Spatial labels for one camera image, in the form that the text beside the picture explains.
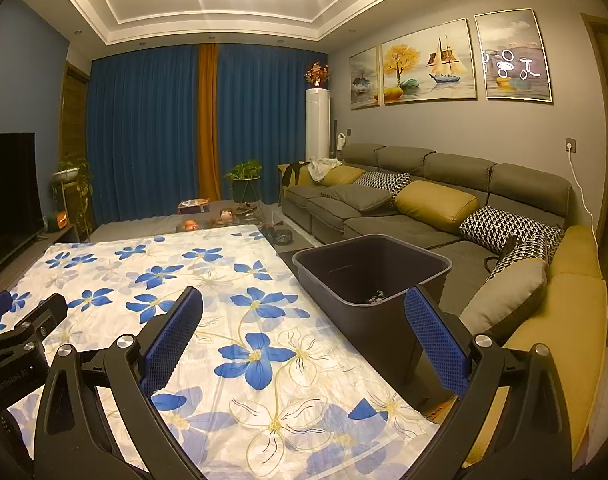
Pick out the white cloth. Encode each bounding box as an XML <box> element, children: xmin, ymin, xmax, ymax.
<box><xmin>307</xmin><ymin>157</ymin><xmax>343</xmax><ymax>181</ymax></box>

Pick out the grey sectional sofa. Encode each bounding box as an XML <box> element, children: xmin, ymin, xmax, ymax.
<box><xmin>278</xmin><ymin>142</ymin><xmax>608</xmax><ymax>472</ymax></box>

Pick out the black garment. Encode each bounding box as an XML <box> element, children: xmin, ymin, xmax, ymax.
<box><xmin>281</xmin><ymin>162</ymin><xmax>310</xmax><ymax>187</ymax></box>

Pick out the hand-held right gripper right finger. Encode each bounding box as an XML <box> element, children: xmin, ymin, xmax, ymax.
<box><xmin>401</xmin><ymin>284</ymin><xmax>585</xmax><ymax>480</ymax></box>

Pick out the orange curtain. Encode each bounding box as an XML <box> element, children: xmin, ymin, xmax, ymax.
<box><xmin>196</xmin><ymin>43</ymin><xmax>223</xmax><ymax>202</ymax></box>

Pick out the green potted plant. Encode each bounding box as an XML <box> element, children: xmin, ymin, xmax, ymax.
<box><xmin>223</xmin><ymin>159</ymin><xmax>264</xmax><ymax>204</ymax></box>

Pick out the framed sailboat painting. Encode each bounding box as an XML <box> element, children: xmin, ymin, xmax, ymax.
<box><xmin>380</xmin><ymin>17</ymin><xmax>479</xmax><ymax>107</ymax></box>

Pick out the plump grey cushion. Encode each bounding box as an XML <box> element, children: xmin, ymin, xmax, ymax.
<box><xmin>458</xmin><ymin>254</ymin><xmax>549</xmax><ymax>334</ymax></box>

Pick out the white tower air conditioner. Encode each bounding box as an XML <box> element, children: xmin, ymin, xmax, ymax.
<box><xmin>305</xmin><ymin>87</ymin><xmax>332</xmax><ymax>162</ymax></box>

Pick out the black flat television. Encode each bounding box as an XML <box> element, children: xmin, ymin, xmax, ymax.
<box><xmin>0</xmin><ymin>132</ymin><xmax>38</xmax><ymax>282</ymax></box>

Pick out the large yellow cushion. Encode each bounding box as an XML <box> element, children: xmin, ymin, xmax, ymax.
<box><xmin>393</xmin><ymin>179</ymin><xmax>479</xmax><ymax>235</ymax></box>

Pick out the blue floral tablecloth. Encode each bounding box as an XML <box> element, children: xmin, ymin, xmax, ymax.
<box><xmin>0</xmin><ymin>223</ymin><xmax>441</xmax><ymax>480</ymax></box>

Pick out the grey plastic bin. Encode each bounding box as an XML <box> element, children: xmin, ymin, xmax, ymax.
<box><xmin>292</xmin><ymin>233</ymin><xmax>454</xmax><ymax>392</ymax></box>

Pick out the blue curtain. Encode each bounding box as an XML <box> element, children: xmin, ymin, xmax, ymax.
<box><xmin>86</xmin><ymin>44</ymin><xmax>203</xmax><ymax>224</ymax></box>
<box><xmin>216</xmin><ymin>43</ymin><xmax>331</xmax><ymax>207</ymax></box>

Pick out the small patterned cushion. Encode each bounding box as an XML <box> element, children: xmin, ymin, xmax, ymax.
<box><xmin>352</xmin><ymin>170</ymin><xmax>413</xmax><ymax>199</ymax></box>

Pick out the small yellow cushion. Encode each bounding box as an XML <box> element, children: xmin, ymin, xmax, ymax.
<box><xmin>311</xmin><ymin>164</ymin><xmax>366</xmax><ymax>187</ymax></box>

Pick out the medium patterned cushion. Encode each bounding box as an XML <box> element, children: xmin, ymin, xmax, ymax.
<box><xmin>486</xmin><ymin>237</ymin><xmax>555</xmax><ymax>282</ymax></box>

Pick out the dark ashtray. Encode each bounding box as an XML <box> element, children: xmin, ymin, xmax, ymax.
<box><xmin>261</xmin><ymin>227</ymin><xmax>293</xmax><ymax>246</ymax></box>

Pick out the small framed landscape painting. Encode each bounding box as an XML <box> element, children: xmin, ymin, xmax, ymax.
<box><xmin>348</xmin><ymin>45</ymin><xmax>383</xmax><ymax>111</ymax></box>

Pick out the large patterned cushion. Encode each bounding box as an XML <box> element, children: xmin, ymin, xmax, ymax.
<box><xmin>458</xmin><ymin>205</ymin><xmax>564</xmax><ymax>257</ymax></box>

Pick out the framed purple sky painting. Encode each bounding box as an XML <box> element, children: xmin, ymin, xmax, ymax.
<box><xmin>473</xmin><ymin>8</ymin><xmax>555</xmax><ymax>107</ymax></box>

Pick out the artificial flower arrangement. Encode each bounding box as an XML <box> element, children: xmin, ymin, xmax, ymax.
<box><xmin>303</xmin><ymin>61</ymin><xmax>333</xmax><ymax>90</ymax></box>

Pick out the dark coffee table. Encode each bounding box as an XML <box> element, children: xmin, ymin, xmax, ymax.
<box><xmin>257</xmin><ymin>222</ymin><xmax>311</xmax><ymax>262</ymax></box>

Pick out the grey television cabinet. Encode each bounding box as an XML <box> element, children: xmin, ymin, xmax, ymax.
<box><xmin>0</xmin><ymin>224</ymin><xmax>81</xmax><ymax>292</ymax></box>

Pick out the flat grey cushion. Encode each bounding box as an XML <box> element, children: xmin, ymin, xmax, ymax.
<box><xmin>323</xmin><ymin>183</ymin><xmax>393</xmax><ymax>213</ymax></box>

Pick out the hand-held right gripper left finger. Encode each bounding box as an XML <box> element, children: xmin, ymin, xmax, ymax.
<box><xmin>33</xmin><ymin>285</ymin><xmax>206</xmax><ymax>480</ymax></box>

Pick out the white charging cable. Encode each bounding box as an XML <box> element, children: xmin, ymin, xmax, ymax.
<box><xmin>568</xmin><ymin>149</ymin><xmax>608</xmax><ymax>272</ymax></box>

